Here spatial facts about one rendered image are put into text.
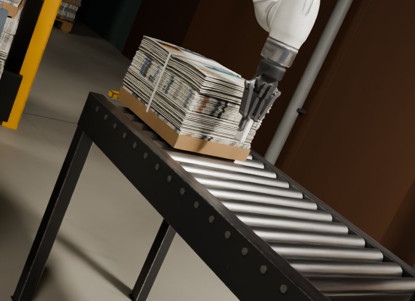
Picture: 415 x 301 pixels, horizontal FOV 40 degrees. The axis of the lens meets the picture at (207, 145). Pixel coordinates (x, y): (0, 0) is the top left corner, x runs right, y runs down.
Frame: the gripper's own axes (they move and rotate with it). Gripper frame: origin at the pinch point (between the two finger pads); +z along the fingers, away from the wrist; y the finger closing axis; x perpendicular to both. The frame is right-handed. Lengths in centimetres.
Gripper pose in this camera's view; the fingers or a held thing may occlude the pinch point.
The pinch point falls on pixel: (243, 129)
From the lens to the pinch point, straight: 162.4
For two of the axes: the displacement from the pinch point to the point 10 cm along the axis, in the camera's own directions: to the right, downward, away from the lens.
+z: -3.9, 8.9, 2.4
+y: -7.4, -1.5, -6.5
